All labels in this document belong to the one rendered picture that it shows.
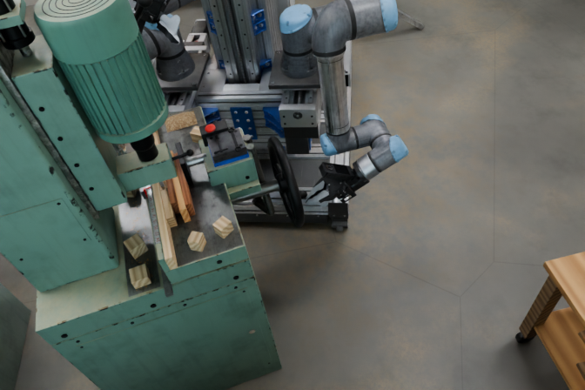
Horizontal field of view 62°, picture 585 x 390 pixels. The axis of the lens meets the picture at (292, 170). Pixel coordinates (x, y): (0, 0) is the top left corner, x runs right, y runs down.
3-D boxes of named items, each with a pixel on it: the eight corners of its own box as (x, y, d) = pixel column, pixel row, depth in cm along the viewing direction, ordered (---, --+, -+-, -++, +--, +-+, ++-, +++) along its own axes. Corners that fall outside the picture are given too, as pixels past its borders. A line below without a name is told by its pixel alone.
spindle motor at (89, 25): (174, 131, 112) (127, 8, 89) (97, 154, 109) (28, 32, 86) (164, 88, 124) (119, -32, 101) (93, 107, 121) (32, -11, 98)
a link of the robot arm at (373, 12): (305, 9, 180) (346, -5, 128) (344, 0, 181) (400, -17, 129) (312, 42, 183) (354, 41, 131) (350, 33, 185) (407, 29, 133)
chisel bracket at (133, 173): (179, 180, 130) (170, 158, 124) (126, 197, 128) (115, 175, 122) (175, 162, 135) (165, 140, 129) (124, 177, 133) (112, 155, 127)
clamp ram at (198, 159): (213, 178, 141) (206, 156, 134) (188, 185, 140) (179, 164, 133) (207, 157, 147) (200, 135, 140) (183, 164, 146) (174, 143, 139)
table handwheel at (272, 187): (309, 196, 130) (275, 115, 145) (237, 219, 128) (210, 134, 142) (309, 239, 155) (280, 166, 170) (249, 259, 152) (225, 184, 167)
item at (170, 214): (178, 225, 131) (173, 217, 128) (170, 228, 131) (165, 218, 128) (151, 102, 168) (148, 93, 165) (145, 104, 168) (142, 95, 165)
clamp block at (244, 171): (258, 180, 143) (253, 159, 136) (214, 194, 141) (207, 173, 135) (245, 147, 153) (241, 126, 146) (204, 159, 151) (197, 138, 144)
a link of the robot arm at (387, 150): (402, 139, 157) (413, 158, 151) (373, 158, 160) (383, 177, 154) (393, 127, 151) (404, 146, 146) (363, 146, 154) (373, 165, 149)
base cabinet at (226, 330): (284, 369, 192) (256, 278, 140) (137, 424, 184) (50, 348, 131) (254, 275, 222) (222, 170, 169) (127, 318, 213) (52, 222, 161)
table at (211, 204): (283, 247, 130) (280, 234, 126) (171, 285, 126) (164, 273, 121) (231, 110, 170) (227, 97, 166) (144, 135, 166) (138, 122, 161)
